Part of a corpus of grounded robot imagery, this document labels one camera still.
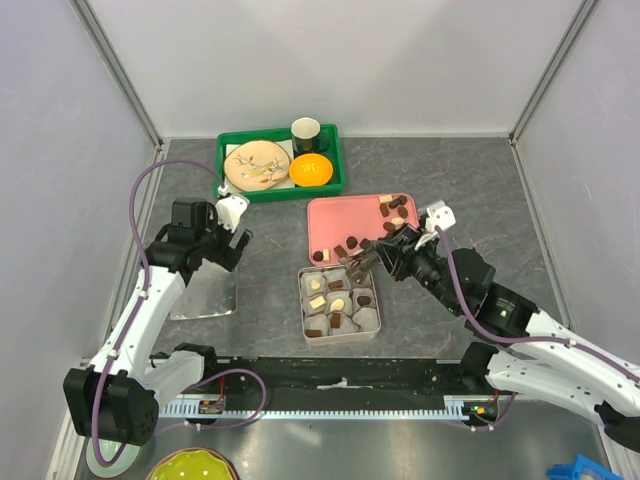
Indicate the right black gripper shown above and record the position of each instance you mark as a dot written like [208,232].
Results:
[398,252]

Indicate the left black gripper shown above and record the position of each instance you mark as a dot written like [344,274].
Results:
[226,255]

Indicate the white almond chocolate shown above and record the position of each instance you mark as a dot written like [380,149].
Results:
[337,304]

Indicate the pink plastic tray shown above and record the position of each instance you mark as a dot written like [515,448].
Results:
[346,220]

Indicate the pink chocolate tin box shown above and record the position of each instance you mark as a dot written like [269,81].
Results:
[359,322]

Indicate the brown block chocolate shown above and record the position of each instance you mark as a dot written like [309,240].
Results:
[336,319]

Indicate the white square chocolate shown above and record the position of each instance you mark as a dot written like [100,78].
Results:
[317,302]

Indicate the metal serving tongs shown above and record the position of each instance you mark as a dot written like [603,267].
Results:
[359,266]

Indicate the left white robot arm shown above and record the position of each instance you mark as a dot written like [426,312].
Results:
[118,397]

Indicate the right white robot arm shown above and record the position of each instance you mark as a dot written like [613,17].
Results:
[527,350]

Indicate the silver tin lid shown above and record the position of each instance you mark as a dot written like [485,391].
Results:
[211,292]

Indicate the beige floral plate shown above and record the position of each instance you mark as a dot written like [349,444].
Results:
[256,165]

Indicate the green plastic crate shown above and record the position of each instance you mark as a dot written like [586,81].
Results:
[286,190]

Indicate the orange bowl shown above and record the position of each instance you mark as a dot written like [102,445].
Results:
[310,170]

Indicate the dark green mug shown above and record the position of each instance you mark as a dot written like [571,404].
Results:
[307,137]

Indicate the yellow bowl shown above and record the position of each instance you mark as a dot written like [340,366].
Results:
[193,464]

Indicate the pale green bowl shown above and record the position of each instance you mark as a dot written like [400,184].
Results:
[108,450]

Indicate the blue plastic object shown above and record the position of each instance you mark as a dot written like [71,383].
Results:
[581,468]

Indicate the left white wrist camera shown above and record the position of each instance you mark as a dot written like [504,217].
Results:
[230,210]

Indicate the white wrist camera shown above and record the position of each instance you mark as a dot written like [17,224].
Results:
[439,216]
[230,210]

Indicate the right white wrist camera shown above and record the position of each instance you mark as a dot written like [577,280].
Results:
[439,216]

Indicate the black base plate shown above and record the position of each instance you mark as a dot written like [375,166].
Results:
[315,383]

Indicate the light blue cable duct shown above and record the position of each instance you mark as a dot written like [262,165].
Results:
[196,409]

